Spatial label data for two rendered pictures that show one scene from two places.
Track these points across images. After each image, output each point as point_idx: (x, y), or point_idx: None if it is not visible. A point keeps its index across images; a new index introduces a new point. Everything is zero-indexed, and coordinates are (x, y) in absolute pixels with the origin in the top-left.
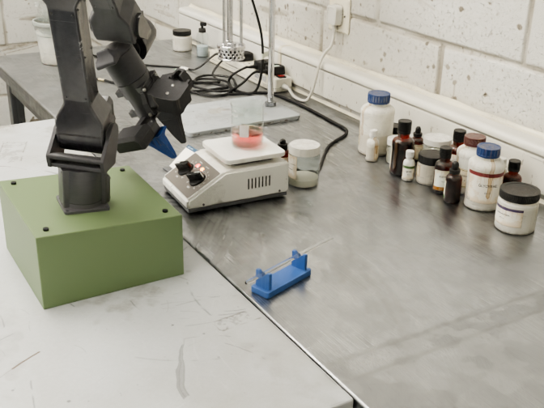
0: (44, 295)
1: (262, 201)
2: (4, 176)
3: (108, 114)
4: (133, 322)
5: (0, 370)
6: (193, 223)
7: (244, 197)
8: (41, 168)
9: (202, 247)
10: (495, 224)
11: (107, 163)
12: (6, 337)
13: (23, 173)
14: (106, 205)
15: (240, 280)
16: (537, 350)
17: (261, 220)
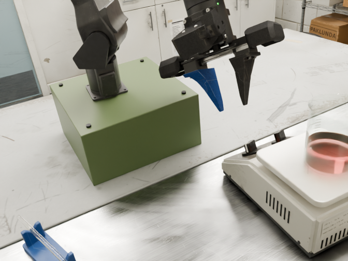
0: (60, 124)
1: (279, 232)
2: (275, 77)
3: (90, 22)
4: (27, 170)
5: (3, 132)
6: (203, 179)
7: (262, 207)
8: (299, 86)
9: (146, 192)
10: None
11: (82, 61)
12: (37, 127)
13: (284, 82)
14: (98, 97)
15: (70, 225)
16: None
17: (218, 235)
